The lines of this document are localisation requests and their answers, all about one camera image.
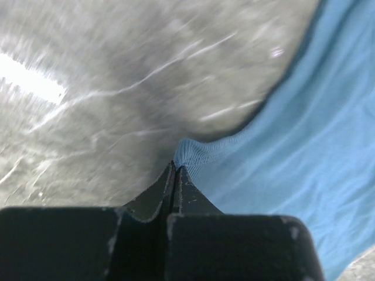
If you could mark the teal blue tank top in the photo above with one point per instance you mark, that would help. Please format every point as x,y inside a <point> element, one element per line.
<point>309,152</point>

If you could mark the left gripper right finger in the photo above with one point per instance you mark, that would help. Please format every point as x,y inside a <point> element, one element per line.
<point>206,244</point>

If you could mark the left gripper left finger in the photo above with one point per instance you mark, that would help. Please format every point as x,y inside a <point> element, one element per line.
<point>89,243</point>

